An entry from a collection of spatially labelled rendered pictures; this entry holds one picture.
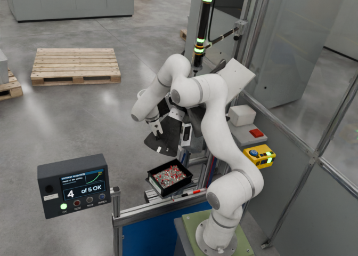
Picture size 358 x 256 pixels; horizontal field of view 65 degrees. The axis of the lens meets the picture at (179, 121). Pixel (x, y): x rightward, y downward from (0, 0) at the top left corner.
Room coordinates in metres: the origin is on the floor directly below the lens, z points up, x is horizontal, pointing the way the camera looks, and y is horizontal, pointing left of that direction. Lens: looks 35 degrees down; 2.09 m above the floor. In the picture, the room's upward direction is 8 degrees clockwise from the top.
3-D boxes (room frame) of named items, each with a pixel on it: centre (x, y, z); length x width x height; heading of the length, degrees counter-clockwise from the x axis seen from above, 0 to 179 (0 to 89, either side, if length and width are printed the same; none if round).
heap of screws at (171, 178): (1.18, 0.01, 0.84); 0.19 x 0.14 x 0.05; 133
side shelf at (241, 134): (1.80, -0.48, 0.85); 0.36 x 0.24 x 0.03; 29
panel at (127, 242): (1.07, -0.14, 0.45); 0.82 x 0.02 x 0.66; 119
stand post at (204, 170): (1.71, -0.28, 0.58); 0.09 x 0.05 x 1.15; 29
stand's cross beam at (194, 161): (1.65, -0.18, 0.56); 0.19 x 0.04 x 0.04; 119
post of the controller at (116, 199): (0.86, 0.24, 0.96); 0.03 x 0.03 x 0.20; 29
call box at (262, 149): (1.26, -0.48, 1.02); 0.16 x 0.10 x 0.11; 119
